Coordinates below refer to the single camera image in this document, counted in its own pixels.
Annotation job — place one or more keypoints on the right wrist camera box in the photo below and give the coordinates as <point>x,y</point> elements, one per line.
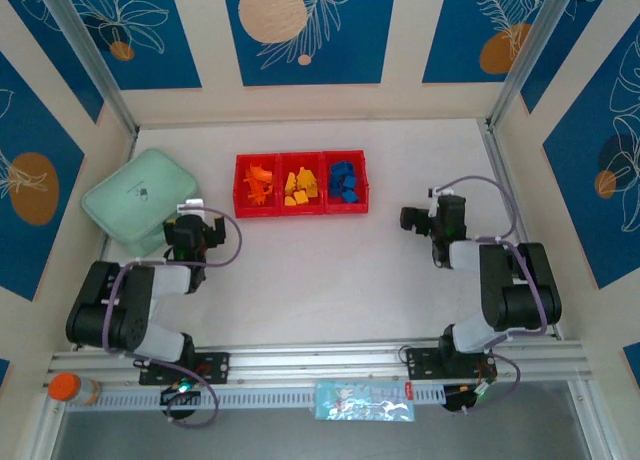
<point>440,192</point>

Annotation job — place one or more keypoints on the black controller board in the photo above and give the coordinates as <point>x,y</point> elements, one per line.
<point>172,397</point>
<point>457,402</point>

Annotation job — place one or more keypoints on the bottle with orange cap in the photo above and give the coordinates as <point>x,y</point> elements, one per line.
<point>65,386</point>

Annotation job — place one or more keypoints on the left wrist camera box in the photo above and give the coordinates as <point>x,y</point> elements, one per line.
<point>192,205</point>

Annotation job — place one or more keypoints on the aluminium frame post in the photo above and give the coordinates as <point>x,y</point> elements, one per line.
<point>530,55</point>
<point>94,60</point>

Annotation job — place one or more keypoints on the red plastic bin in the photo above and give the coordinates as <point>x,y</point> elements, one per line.
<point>240,210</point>
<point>300,210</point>
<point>345,209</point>

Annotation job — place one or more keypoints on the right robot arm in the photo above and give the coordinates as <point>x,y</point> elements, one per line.
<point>520,300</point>

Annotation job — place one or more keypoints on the printed foil packet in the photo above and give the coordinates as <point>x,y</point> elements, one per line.
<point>360,402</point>

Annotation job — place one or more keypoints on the orange curved lego piece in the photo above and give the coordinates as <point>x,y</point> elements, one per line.
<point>265,175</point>
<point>251,174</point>

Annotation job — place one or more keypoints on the mint green zip pouch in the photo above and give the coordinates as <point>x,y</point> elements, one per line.
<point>130,190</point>

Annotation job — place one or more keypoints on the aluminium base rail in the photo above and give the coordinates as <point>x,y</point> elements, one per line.
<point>310,360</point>

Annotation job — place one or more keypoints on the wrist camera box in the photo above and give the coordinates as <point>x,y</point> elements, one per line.
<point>440,192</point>
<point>192,205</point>

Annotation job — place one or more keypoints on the orange angled technic beam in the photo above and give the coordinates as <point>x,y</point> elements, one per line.
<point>258,194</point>

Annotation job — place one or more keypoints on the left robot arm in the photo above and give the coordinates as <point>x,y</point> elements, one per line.
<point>110,310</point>

